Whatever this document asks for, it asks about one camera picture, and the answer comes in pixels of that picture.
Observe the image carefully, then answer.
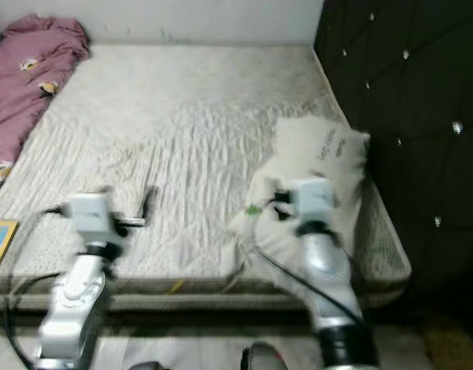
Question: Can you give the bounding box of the grey bed base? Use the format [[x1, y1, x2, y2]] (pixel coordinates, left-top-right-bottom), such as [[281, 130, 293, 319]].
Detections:
[[0, 295, 345, 313]]

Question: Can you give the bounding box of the colourful wooden framed board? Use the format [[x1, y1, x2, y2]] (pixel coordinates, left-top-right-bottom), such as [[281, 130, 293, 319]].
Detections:
[[0, 220, 19, 272]]

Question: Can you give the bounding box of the purple cartoon print blanket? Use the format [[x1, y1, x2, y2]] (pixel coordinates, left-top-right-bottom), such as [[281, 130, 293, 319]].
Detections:
[[0, 14, 90, 205]]

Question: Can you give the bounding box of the grey robot leg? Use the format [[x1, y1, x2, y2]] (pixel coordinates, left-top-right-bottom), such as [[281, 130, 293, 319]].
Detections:
[[128, 361, 167, 370], [240, 343, 291, 370]]

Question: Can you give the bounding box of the black tufted headboard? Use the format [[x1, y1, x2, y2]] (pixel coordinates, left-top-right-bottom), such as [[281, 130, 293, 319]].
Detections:
[[313, 0, 473, 309]]

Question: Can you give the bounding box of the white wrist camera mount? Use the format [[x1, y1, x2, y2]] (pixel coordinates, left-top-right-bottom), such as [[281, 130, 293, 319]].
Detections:
[[66, 193, 120, 241], [290, 177, 337, 224]]

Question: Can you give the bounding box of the white pillow with tree print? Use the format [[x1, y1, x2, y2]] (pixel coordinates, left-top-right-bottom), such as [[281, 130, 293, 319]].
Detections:
[[228, 116, 372, 301]]

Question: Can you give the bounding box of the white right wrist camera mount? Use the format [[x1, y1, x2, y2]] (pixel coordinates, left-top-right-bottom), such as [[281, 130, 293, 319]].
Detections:
[[290, 177, 337, 224]]

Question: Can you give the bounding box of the grey right robot leg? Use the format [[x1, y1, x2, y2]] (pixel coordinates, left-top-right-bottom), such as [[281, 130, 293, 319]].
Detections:
[[240, 343, 291, 370]]

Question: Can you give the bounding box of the white quilted mattress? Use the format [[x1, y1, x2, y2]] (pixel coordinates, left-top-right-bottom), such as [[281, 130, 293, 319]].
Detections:
[[0, 45, 413, 298]]

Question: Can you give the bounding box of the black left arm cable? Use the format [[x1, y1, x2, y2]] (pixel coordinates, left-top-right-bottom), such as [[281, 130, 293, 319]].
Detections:
[[1, 204, 71, 370]]

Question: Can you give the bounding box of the grey left robot leg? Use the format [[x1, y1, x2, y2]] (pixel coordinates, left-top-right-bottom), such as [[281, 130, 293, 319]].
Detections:
[[128, 361, 167, 370]]

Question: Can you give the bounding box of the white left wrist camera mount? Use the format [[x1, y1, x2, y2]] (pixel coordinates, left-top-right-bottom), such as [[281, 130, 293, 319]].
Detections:
[[66, 193, 120, 241]]

